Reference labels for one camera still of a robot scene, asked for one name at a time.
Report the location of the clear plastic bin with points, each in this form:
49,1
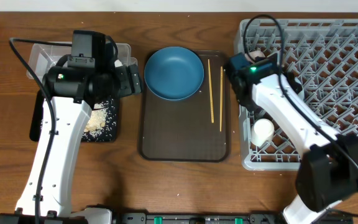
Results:
43,57

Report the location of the dark brown serving tray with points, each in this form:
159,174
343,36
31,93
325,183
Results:
182,130

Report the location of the black plastic tray bin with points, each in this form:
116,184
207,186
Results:
37,119

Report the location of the white bowl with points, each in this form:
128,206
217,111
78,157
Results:
255,56

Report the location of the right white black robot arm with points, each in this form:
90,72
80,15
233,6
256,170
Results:
328,173

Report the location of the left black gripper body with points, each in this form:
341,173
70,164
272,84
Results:
129,80

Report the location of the white cup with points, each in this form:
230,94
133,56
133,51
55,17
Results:
261,132

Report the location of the light blue bowl with food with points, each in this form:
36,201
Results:
299,90

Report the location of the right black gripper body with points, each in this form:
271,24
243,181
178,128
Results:
289,78

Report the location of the blue plate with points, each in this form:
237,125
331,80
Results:
174,73

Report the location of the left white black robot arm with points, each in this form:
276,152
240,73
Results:
74,91

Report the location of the wooden chopstick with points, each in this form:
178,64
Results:
221,100
210,91

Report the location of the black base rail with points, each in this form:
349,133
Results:
197,219

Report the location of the spilled rice food waste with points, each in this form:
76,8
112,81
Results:
102,125

